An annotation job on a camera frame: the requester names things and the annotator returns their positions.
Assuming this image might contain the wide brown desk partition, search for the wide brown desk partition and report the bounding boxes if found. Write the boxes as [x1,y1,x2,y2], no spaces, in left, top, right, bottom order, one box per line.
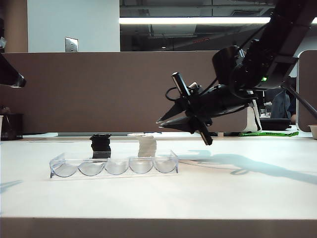
[0,51,248,133]

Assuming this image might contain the narrow brown desk partition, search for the narrow brown desk partition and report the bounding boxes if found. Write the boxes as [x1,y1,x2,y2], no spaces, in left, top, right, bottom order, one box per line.
[297,50,317,132]

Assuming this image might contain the white object with black stripe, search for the white object with black stripe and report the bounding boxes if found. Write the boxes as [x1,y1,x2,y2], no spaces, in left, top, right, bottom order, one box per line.
[244,99,263,132]

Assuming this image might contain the white poker chip stack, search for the white poker chip stack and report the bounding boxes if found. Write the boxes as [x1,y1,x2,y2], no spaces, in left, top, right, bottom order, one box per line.
[137,135,158,158]

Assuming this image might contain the black mesh desk container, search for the black mesh desk container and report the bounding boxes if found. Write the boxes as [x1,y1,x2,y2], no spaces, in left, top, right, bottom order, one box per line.
[1,113,23,141]

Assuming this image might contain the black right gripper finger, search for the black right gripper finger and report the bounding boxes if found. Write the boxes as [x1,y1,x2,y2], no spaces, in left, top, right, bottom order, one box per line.
[156,98,186,124]
[159,116,193,133]

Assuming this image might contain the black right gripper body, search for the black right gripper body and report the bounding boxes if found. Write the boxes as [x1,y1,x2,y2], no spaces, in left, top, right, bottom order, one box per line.
[172,71,258,146]

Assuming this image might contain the silver wall switch plate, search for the silver wall switch plate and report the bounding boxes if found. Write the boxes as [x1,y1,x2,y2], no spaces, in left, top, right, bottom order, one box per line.
[64,37,79,53]

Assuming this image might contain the black rounded chair seat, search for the black rounded chair seat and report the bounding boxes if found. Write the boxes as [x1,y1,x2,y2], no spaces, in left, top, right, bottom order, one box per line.
[260,118,292,131]

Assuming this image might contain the black camera cable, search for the black camera cable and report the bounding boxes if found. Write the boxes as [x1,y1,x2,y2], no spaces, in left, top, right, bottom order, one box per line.
[165,86,183,101]

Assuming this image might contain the beige paper bowl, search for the beige paper bowl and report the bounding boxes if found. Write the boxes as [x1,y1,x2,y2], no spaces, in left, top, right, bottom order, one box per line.
[306,124,317,139]

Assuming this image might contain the seated person in blue jacket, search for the seated person in blue jacket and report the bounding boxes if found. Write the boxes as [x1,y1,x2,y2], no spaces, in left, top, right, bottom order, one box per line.
[271,88,297,119]

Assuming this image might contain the long ceiling light strip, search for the long ceiling light strip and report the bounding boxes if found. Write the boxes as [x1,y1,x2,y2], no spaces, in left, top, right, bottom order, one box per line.
[119,16,272,25]

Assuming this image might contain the clear plastic chip tray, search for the clear plastic chip tray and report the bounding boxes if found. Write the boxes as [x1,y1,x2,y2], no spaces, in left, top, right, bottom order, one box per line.
[49,149,179,179]

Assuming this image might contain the black poker chip stack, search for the black poker chip stack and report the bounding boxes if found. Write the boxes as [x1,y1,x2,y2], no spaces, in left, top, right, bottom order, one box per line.
[89,133,111,159]

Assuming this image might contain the black diagonal stand pole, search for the black diagonal stand pole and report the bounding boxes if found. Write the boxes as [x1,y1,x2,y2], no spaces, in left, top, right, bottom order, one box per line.
[281,76,317,115]

